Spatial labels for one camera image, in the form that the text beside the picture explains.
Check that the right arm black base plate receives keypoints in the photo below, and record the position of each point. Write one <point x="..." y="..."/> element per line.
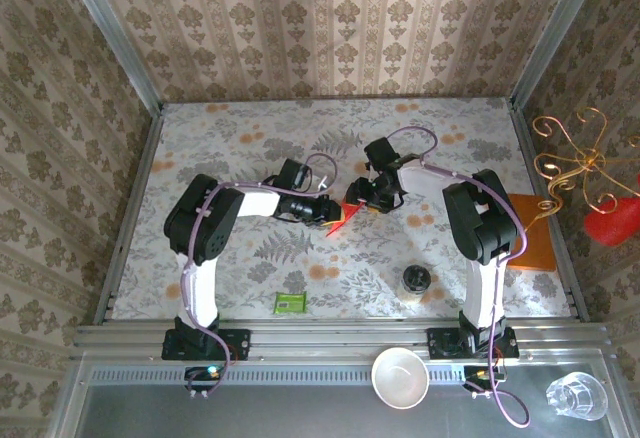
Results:
<point x="442" y="344"/>

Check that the grey metal shelf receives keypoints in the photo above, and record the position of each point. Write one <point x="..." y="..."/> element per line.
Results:
<point x="300" y="413"/>

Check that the green packet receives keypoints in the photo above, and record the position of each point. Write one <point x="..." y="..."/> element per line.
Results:
<point x="290" y="303"/>

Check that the aluminium front rail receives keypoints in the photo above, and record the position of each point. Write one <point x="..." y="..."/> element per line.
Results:
<point x="325" y="338"/>

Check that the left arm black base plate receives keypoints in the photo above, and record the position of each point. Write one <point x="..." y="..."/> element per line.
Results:
<point x="235" y="344"/>

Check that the white bowl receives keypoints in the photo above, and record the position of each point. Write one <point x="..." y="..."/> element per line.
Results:
<point x="400" y="378"/>

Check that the orange wooden board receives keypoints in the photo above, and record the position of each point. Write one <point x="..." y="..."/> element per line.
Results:
<point x="537" y="238"/>

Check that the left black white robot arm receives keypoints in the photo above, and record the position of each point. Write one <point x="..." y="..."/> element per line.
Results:
<point x="200" y="293"/>

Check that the aluminium frame post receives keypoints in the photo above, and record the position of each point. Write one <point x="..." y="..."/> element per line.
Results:
<point x="116" y="33"/>
<point x="556" y="33"/>

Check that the red heart decoration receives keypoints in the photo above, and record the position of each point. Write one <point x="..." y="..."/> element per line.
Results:
<point x="612" y="225"/>

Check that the aluminium side rail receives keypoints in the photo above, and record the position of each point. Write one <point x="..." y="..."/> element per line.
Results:
<point x="145" y="158"/>
<point x="525" y="133"/>

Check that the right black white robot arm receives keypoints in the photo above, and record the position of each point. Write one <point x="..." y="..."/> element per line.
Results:
<point x="485" y="298"/>

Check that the clear drinking glass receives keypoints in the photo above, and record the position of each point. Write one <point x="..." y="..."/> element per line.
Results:
<point x="577" y="397"/>

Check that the jar with black lid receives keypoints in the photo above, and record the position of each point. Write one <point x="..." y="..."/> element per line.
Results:
<point x="416" y="278"/>

